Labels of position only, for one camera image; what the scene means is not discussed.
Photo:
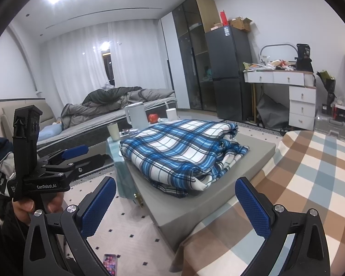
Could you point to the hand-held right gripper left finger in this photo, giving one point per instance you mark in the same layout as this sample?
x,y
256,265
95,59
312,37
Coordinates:
x,y
99,204

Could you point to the dark wrapped flower bouquet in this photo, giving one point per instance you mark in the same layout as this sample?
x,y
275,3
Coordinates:
x,y
327,86

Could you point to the tall glass door wardrobe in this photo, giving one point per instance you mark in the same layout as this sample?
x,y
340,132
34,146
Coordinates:
x,y
189,57

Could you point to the dark grey refrigerator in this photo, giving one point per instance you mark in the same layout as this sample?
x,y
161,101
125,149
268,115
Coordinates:
x,y
227,72

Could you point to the pile of desk clutter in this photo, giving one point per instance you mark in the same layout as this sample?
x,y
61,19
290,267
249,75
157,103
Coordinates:
x,y
264,66

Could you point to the black box on desk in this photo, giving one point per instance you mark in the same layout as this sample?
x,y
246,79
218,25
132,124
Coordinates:
x,y
304,59

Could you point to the grey low table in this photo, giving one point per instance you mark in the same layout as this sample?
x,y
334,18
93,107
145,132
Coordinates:
x,y
172,210

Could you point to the pile of clothes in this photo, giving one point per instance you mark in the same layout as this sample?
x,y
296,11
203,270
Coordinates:
x,y
0,164

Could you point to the open cardboard box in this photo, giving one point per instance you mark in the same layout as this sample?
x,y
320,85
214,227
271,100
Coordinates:
x,y
241,24

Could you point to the white desk with drawers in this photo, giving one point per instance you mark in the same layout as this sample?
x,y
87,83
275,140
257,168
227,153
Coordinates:
x,y
302,106

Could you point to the silver storage case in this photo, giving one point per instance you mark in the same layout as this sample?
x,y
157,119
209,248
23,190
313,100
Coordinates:
x,y
333,128

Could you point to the smartphone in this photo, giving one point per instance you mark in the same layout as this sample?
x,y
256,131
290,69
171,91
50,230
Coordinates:
x,y
110,265

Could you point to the black and red box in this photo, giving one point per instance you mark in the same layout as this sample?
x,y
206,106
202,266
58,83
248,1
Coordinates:
x,y
337,112

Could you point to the teal glass side table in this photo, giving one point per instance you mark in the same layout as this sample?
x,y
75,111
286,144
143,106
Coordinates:
x,y
122,172

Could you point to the brown blue checkered bed sheet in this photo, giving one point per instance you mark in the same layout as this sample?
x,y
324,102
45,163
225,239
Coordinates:
x,y
304,178

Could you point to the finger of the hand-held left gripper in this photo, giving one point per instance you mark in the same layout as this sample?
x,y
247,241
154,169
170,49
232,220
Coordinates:
x,y
74,151
86,162

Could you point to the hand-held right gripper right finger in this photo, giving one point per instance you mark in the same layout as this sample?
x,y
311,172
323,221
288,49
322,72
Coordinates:
x,y
253,207

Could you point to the grey bag under desk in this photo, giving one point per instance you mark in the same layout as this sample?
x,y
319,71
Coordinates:
x,y
271,112

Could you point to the blue plaid shirt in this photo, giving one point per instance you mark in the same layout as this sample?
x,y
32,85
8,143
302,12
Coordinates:
x,y
178,149

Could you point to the arched silver desk lamp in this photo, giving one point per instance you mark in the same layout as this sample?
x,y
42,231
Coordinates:
x,y
276,45

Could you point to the red apple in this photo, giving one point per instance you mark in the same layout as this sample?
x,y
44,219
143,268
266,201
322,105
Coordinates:
x,y
153,118

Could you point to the beige bed headboard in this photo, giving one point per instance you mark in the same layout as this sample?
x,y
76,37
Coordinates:
x,y
49,115

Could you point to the light blue pillow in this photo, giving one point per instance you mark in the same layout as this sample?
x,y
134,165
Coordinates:
x,y
50,132

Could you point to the white dotted rug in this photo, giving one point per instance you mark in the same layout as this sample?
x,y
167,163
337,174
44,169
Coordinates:
x,y
126,235

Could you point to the person's left hand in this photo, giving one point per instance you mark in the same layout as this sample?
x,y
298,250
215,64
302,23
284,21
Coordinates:
x,y
23,211

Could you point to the grey mattress bed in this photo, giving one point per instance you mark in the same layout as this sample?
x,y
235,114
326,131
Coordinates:
x,y
83,132

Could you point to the person's left forearm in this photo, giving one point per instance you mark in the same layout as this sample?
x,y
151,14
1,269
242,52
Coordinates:
x,y
3,244

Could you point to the white cup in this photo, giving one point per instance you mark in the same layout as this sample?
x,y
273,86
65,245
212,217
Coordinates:
x,y
171,114

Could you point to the white sheer curtains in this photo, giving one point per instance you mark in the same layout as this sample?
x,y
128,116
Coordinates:
x,y
80,63

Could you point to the cream paper cup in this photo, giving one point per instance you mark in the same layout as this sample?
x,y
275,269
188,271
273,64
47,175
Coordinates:
x,y
113,132

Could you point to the white kettle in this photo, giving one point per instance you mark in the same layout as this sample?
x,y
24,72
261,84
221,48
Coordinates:
x,y
136,115

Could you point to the grey duvet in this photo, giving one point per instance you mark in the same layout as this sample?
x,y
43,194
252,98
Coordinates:
x,y
112,102

